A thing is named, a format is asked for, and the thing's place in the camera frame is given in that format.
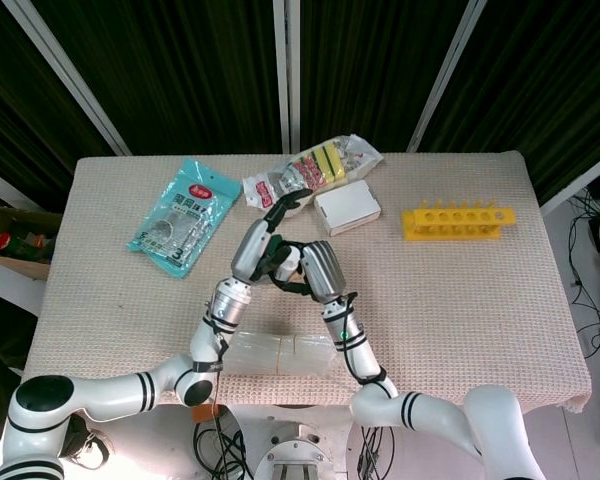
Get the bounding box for clear bag of plastic tubes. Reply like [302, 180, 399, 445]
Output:
[222, 332, 341, 376]

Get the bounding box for beige waffle tablecloth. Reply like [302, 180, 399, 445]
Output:
[22, 149, 594, 416]

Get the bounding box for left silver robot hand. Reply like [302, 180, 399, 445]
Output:
[229, 188, 314, 287]

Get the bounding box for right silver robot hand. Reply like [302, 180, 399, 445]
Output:
[271, 239, 351, 303]

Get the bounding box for brown cardboard box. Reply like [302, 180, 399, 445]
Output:
[0, 202, 64, 281]

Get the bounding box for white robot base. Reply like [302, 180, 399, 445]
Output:
[227, 402, 366, 480]

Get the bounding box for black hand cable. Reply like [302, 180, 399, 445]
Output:
[205, 299, 227, 406]
[338, 291, 384, 387]

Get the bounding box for white toothpaste tube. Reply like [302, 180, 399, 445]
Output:
[273, 245, 305, 282]

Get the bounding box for white cardboard box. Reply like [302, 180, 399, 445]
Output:
[313, 180, 383, 237]

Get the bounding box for white frame post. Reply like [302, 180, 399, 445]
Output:
[537, 144, 600, 217]
[273, 0, 287, 153]
[288, 0, 302, 153]
[14, 0, 133, 157]
[0, 160, 46, 211]
[408, 0, 489, 153]

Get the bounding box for dark green curtain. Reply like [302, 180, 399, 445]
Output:
[0, 0, 600, 216]

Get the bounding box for yellow test tube rack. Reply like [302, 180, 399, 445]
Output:
[400, 197, 516, 242]

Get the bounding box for teal cleaning cloth package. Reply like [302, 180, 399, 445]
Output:
[124, 158, 243, 281]

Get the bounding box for clear bag of sponges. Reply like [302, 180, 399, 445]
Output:
[241, 133, 384, 211]

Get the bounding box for black floor cables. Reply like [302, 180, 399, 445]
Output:
[565, 189, 600, 361]

